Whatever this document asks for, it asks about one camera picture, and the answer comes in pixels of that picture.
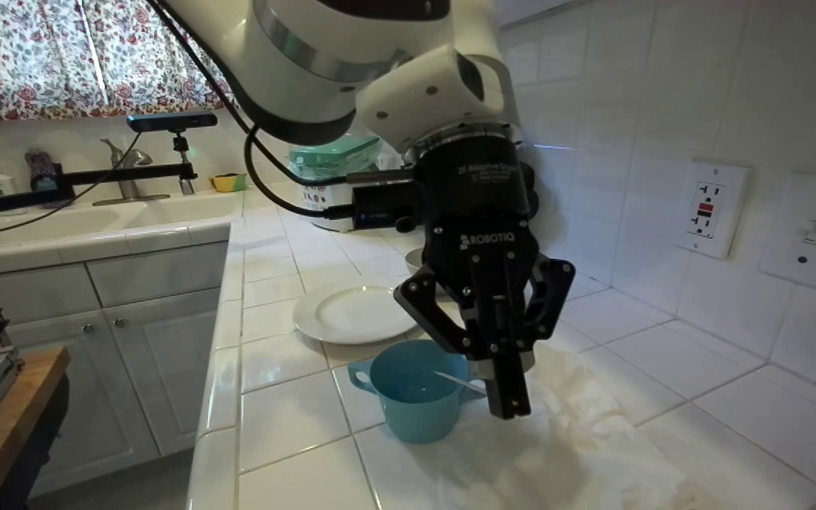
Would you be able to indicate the floral curtain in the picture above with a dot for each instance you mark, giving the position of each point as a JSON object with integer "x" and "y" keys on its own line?
{"x": 69, "y": 53}

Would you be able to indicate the small yellow bowl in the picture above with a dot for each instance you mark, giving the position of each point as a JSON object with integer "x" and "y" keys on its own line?
{"x": 227, "y": 184}

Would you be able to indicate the metal sink faucet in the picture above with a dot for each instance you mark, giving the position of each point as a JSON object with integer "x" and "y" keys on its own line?
{"x": 129, "y": 167}

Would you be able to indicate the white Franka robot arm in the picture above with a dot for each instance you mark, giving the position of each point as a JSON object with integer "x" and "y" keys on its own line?
{"x": 331, "y": 59}

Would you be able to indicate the white sink base cabinet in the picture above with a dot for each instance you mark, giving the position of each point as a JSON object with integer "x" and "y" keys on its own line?
{"x": 113, "y": 351}

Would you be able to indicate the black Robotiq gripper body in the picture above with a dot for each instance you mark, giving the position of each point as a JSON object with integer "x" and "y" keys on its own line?
{"x": 480, "y": 208}

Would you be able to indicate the white round plate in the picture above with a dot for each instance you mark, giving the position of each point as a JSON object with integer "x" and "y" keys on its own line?
{"x": 351, "y": 314}

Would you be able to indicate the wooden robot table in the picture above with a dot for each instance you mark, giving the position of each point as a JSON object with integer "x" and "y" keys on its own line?
{"x": 6, "y": 436}

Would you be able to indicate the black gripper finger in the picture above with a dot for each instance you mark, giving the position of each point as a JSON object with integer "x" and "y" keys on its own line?
{"x": 438, "y": 301}
{"x": 550, "y": 294}

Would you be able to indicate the green lidded container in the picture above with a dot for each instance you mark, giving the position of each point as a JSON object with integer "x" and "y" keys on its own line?
{"x": 331, "y": 158}

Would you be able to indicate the black stereo camera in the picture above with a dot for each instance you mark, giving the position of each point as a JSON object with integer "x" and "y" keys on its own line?
{"x": 170, "y": 120}

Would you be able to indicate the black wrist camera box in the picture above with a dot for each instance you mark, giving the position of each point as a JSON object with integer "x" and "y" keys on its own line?
{"x": 384, "y": 208}

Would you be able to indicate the white outlet with red lights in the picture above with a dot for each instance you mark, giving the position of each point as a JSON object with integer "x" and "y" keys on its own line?
{"x": 710, "y": 211}

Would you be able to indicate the dark soap bottle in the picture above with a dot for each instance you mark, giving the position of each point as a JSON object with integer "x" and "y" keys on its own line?
{"x": 41, "y": 168}

